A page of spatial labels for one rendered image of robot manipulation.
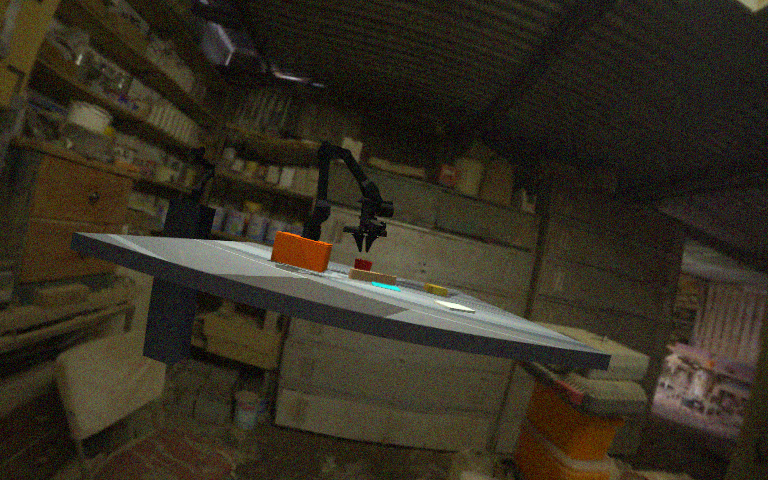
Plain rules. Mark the tan wooden plank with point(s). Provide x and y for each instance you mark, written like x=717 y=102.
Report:
x=367 y=276

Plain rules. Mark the dark red cup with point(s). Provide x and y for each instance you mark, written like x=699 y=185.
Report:
x=362 y=265

